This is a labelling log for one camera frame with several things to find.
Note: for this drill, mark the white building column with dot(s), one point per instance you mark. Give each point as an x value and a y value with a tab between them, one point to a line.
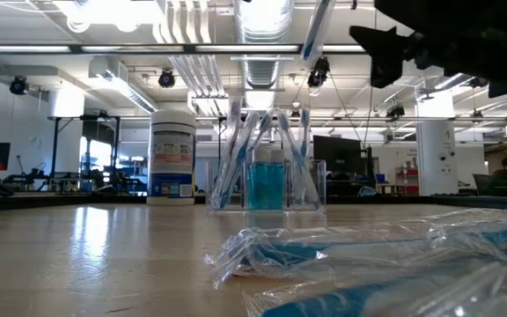
436	154

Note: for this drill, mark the blue mouthwash bottle white cap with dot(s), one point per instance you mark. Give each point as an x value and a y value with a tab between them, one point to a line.
258	185
276	185

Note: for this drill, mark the black aluminium table frame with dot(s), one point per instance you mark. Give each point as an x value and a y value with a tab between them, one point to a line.
38	200

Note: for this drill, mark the red shelf unit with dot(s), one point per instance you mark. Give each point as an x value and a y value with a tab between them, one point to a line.
407	180

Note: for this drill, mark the black beam with light strips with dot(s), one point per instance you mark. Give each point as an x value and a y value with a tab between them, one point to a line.
192	48

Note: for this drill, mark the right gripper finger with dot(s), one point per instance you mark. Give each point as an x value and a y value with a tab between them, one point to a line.
416	15
385	61

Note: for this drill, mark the clear acrylic organizer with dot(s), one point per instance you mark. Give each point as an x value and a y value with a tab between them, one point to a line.
321	176

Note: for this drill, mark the silver round ceiling duct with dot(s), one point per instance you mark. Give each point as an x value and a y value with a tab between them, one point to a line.
262	26

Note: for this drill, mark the white rectangular ceiling duct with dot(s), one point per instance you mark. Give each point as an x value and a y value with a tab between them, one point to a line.
121	86

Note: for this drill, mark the silver slanted ceiling duct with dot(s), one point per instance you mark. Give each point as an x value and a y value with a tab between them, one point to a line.
449	82

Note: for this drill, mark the white wipes canister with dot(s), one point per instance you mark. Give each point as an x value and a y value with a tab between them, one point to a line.
172	154

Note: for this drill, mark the black hanging camera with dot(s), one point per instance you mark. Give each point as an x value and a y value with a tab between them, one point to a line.
319	75
166	79
478	82
18	86
395	111

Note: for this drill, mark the black workstation frame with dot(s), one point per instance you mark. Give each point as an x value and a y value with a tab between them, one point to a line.
54	149

